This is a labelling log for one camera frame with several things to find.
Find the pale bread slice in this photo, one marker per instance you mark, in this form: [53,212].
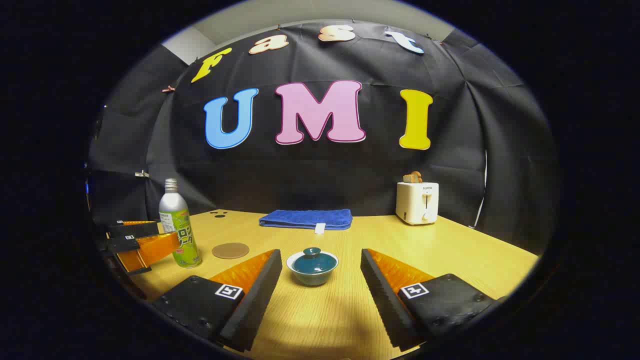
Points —
[407,177]

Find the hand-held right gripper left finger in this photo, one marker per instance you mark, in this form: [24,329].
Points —
[260,295]

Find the black backdrop cloth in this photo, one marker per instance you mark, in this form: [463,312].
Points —
[310,170]

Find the teal teacup lid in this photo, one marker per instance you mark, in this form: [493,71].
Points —
[312,262]

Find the brown bread slice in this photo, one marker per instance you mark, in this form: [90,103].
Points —
[417,176]

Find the silver green-label water bottle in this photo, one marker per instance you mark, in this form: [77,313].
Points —
[175,210]

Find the blue folded towel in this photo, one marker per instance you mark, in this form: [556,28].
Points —
[305,218]

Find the silver metal clip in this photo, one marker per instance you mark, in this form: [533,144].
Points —
[142,174]

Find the teal white teacup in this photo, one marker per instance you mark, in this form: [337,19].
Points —
[312,280]

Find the copper clip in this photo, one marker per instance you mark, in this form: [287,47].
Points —
[168,89]

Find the white toaster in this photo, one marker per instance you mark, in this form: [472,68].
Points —
[412,202]

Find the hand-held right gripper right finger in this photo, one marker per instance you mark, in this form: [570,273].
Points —
[380,300]

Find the round brown coaster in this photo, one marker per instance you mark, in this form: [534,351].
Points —
[230,250]

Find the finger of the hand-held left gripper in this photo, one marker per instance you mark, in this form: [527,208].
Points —
[135,230]
[120,245]

